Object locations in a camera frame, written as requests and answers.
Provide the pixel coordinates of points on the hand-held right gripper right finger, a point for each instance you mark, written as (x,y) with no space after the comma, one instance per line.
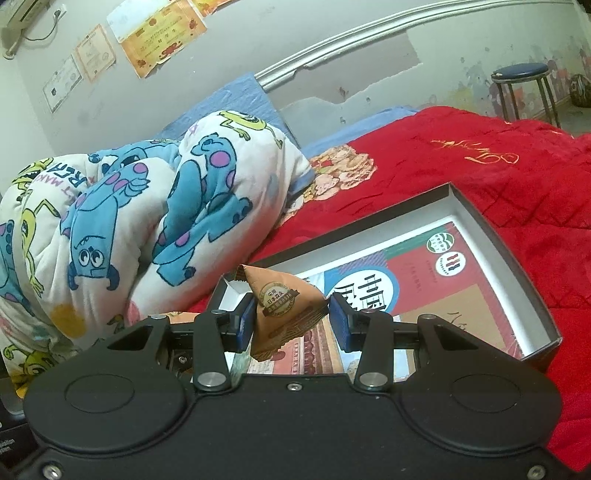
(339,323)

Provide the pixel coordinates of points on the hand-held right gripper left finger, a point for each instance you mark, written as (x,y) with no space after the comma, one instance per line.
(244,323)

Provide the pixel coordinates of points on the brown triangular snack packet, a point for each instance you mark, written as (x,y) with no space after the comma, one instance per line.
(281,300)

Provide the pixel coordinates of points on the grey cardboard box printed inside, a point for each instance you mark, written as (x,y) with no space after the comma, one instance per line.
(461,277)

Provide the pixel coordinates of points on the cartoon monster printed quilt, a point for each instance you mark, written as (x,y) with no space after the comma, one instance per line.
(138,184)

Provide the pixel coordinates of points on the red embroidered blanket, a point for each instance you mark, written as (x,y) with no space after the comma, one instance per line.
(508,175)

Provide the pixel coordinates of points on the large orange certificate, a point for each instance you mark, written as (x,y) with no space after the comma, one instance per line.
(161,41)

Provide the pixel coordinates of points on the white framed certificate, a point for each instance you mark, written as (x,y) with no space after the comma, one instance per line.
(62,83)

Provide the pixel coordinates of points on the beige bordered certificate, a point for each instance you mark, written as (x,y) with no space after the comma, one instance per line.
(94,53)

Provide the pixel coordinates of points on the blue top metal stool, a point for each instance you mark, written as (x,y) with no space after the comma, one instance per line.
(519,70)

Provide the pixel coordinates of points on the small orange certificate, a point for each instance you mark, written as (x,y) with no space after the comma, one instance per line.
(210,7)

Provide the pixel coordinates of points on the white paper sheet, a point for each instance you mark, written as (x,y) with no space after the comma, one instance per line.
(124,18)

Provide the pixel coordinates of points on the dark striped ball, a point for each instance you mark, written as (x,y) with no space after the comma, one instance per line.
(581,90)

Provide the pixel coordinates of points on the white air conditioner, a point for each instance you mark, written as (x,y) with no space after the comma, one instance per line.
(16,18)

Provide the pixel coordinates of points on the blue foam wall panel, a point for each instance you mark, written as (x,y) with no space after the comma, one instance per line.
(231,99)

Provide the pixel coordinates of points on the white curved wall moulding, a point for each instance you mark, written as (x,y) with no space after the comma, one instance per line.
(346,44)

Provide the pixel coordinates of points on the white wall outlet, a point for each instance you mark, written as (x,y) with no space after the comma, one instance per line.
(58,14)

